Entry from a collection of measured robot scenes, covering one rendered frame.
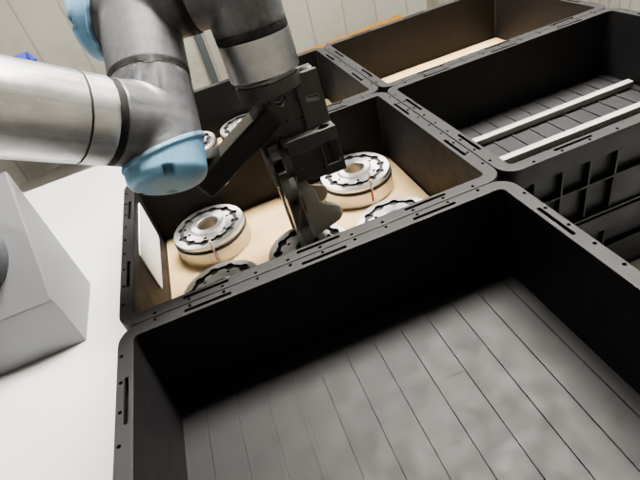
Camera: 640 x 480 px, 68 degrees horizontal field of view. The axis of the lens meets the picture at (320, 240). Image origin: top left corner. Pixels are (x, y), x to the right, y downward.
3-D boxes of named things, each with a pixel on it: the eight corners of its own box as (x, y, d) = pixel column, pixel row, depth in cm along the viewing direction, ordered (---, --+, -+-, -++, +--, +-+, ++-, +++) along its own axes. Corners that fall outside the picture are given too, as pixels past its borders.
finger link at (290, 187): (311, 229, 53) (286, 154, 50) (299, 233, 53) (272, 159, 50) (304, 218, 57) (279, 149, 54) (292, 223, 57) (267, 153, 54)
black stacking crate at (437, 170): (174, 401, 50) (122, 332, 43) (162, 248, 74) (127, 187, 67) (502, 263, 55) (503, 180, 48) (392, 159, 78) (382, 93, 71)
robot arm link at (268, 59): (221, 51, 44) (213, 43, 51) (238, 99, 46) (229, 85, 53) (296, 26, 45) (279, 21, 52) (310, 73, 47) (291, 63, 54)
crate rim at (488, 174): (130, 347, 44) (117, 330, 43) (131, 197, 68) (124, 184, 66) (505, 195, 49) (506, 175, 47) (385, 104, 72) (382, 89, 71)
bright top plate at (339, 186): (337, 203, 64) (336, 199, 63) (310, 172, 72) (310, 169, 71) (403, 174, 65) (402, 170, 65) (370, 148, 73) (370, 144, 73)
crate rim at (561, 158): (506, 194, 49) (506, 175, 47) (385, 104, 72) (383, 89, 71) (819, 68, 53) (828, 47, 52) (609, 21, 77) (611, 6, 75)
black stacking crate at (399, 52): (393, 157, 78) (384, 91, 71) (334, 102, 102) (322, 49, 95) (599, 78, 83) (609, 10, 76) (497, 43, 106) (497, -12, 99)
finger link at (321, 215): (356, 248, 56) (333, 176, 53) (310, 267, 56) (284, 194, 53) (349, 240, 59) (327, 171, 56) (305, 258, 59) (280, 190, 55)
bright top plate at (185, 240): (176, 262, 62) (174, 259, 61) (173, 222, 70) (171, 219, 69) (250, 235, 63) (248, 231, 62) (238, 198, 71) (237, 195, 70)
